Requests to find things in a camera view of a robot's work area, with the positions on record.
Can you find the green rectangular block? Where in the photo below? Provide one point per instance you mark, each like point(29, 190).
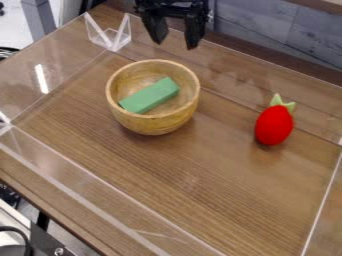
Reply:
point(151, 96)

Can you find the grey post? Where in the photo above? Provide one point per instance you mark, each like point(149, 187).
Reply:
point(39, 17)

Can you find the red plush strawberry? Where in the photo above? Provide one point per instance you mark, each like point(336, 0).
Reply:
point(274, 124)

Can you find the light wooden bowl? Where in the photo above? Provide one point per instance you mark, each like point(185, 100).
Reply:
point(170, 115)

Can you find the clear acrylic tray enclosure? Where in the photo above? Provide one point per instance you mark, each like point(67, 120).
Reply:
point(201, 192)

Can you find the black bracket with cable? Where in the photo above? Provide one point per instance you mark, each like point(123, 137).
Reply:
point(34, 243)

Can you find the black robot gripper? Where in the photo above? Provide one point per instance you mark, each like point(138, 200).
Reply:
point(155, 10)

